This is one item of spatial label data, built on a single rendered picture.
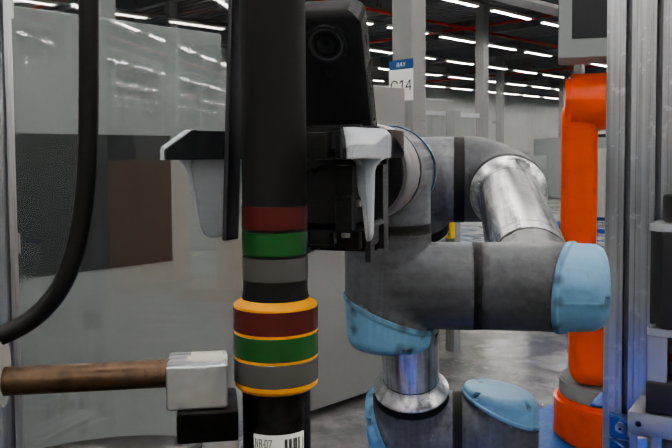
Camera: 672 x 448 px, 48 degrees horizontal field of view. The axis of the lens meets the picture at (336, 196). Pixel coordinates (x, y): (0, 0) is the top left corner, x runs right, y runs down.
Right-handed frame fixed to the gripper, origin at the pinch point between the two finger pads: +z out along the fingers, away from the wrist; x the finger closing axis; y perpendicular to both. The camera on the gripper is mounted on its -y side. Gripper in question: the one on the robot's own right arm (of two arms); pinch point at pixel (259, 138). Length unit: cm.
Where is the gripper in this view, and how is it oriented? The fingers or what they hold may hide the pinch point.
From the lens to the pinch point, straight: 37.3
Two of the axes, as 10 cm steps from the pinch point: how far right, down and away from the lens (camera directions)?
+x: -9.6, -0.1, 2.7
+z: -2.7, 0.5, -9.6
